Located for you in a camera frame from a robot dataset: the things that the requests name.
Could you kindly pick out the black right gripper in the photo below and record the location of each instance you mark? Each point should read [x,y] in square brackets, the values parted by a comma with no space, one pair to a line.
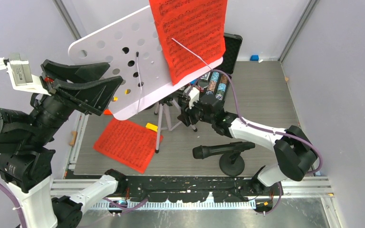
[184,117]

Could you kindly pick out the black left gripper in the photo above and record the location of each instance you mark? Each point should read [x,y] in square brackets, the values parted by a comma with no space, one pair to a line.
[90,95]

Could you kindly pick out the black microphone plain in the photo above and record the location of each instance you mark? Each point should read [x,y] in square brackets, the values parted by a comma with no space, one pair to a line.
[202,152]

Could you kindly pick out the lilac tripod music stand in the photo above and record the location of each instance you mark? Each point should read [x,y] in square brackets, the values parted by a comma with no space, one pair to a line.
[130,45]

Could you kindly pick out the red sheet music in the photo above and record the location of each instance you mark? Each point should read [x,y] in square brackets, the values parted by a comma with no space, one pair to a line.
[127,143]
[191,33]

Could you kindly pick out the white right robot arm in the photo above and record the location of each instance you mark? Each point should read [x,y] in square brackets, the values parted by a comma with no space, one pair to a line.
[294,152]

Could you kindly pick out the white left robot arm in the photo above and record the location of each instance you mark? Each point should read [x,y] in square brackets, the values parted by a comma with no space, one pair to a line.
[25,162]

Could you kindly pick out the silver dealer button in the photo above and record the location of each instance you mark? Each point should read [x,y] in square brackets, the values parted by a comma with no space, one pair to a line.
[202,83]

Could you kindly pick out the black poker chip case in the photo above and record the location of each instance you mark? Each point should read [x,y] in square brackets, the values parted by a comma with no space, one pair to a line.
[219,78]

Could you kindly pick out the orange flat toy brick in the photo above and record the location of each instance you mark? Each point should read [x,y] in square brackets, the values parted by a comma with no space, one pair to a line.
[107,112]

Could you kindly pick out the yellow grid toy brick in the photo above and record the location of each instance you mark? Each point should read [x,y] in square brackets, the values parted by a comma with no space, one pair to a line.
[121,95]

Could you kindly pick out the small yellow block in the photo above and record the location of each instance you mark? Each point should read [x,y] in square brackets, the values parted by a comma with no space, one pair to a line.
[152,127]

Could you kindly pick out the small blue block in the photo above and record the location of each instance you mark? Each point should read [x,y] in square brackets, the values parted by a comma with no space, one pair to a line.
[254,58]

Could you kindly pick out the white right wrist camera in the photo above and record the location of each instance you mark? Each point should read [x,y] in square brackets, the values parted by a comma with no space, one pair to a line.
[192,94]

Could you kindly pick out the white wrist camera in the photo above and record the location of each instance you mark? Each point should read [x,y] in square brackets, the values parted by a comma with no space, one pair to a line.
[192,94]
[21,77]

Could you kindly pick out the wooden block on rail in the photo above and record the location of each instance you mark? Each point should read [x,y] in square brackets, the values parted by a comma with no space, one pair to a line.
[73,138]

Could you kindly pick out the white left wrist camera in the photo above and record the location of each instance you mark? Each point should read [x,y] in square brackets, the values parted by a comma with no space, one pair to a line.
[21,77]

